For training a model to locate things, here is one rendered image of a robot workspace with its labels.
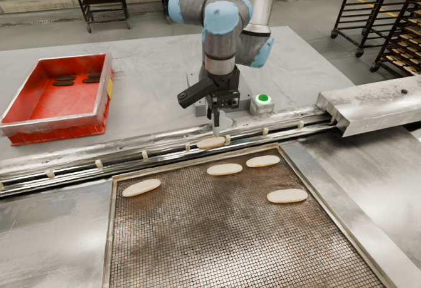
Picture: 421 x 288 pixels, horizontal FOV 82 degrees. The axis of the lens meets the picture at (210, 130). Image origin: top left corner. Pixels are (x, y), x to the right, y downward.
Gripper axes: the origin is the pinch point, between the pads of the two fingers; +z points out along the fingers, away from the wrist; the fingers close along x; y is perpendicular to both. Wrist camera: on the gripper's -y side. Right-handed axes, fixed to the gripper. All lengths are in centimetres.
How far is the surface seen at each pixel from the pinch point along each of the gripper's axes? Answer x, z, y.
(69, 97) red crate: 44, 11, -52
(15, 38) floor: 341, 95, -195
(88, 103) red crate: 38, 11, -44
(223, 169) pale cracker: -15.8, 2.2, -0.6
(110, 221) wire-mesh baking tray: -23.5, 1.7, -30.3
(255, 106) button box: 11.3, 4.8, 20.5
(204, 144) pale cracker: -0.9, 7.3, -2.5
